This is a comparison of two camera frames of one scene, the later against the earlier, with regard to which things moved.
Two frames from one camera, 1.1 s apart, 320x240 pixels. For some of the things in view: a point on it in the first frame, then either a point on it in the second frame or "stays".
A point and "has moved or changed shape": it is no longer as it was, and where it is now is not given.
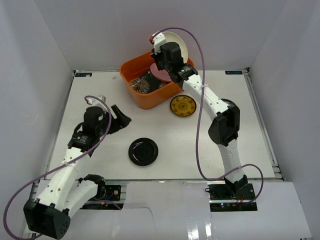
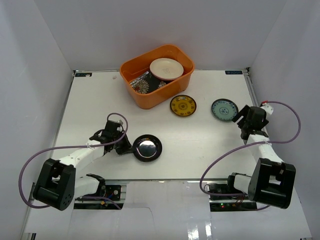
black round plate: x=143 y=151 has moved or changed shape
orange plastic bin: x=139 y=65 stays
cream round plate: x=172 y=37 has moved or changed shape
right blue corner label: x=233 y=72 stays
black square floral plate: x=145 y=83 stays
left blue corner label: x=83 y=74 stays
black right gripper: x=157 y=58 -> x=243 y=112
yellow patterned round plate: x=183 y=105 stays
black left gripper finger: x=118 y=120 -> x=123 y=146
